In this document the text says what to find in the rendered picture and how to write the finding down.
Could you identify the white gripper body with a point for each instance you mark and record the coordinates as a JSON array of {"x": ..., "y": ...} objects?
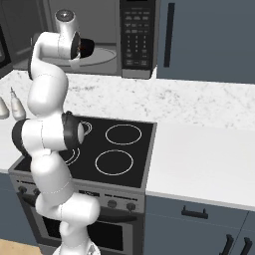
[{"x": 76, "y": 60}]

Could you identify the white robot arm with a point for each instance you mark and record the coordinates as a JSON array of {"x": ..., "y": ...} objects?
[{"x": 46, "y": 96}]

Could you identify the grey microwave turntable plate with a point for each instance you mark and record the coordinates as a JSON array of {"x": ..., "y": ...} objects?
[{"x": 103, "y": 56}]

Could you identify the black microwave oven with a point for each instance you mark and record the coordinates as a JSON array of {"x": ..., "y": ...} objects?
[{"x": 137, "y": 40}]

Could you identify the blue-grey tall cupboard door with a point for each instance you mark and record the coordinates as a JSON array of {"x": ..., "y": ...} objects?
[{"x": 212, "y": 36}]

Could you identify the oven door with window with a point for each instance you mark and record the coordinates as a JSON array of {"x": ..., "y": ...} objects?
[{"x": 114, "y": 236}]

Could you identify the dark grey appliance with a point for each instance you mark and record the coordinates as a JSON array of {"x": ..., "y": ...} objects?
[{"x": 4, "y": 46}]

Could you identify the black hob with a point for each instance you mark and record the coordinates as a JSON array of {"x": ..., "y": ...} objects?
[{"x": 123, "y": 162}]

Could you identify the black oven knob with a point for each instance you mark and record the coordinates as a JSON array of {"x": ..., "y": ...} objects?
[
  {"x": 36, "y": 192},
  {"x": 131, "y": 206},
  {"x": 22, "y": 190},
  {"x": 112, "y": 203}
]

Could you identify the steel oven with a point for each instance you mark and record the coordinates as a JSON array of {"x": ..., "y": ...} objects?
[{"x": 132, "y": 199}]

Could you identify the blue-grey cupboard run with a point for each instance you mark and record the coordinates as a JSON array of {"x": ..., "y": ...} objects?
[{"x": 13, "y": 212}]

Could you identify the blue-grey drawer front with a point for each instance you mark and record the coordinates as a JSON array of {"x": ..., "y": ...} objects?
[{"x": 166, "y": 209}]

